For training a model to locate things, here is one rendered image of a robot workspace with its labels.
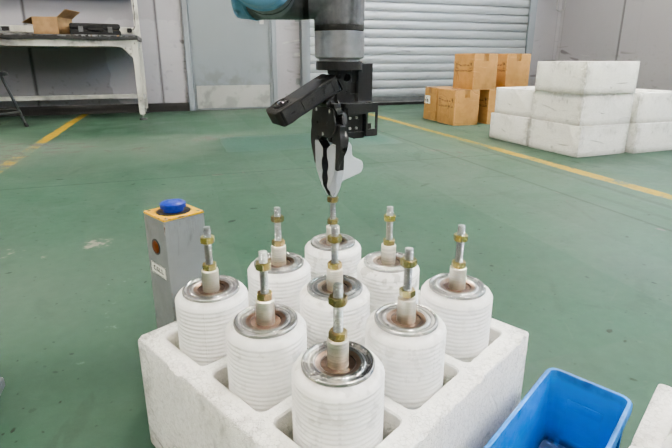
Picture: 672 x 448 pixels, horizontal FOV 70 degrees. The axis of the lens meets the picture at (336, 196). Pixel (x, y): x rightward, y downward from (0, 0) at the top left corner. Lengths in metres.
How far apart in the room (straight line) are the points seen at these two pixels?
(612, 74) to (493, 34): 3.80
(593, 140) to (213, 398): 2.83
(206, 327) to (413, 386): 0.27
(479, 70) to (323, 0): 3.66
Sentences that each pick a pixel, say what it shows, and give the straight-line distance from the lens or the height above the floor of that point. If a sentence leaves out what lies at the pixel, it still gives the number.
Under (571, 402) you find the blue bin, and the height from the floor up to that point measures 0.08.
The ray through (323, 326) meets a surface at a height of 0.22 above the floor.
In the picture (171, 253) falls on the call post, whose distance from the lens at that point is 0.79.
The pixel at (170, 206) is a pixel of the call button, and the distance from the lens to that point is 0.79.
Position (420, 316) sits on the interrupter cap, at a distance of 0.60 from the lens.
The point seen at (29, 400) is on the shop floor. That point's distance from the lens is 1.01.
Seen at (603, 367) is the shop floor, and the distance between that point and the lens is 1.06.
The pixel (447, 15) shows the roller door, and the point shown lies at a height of 1.08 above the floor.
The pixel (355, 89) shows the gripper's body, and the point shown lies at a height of 0.50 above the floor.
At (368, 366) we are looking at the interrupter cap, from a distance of 0.51.
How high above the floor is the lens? 0.55
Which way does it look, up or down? 16 degrees down
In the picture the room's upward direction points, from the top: straight up
